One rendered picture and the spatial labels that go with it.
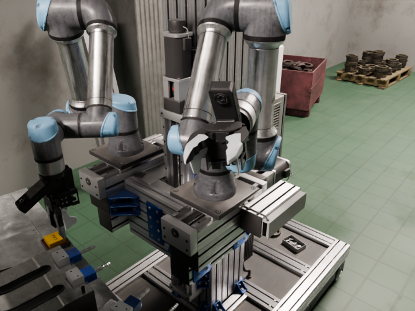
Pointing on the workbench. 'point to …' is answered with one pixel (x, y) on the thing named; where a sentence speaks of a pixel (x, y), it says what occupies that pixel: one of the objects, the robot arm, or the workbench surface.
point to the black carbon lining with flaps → (35, 296)
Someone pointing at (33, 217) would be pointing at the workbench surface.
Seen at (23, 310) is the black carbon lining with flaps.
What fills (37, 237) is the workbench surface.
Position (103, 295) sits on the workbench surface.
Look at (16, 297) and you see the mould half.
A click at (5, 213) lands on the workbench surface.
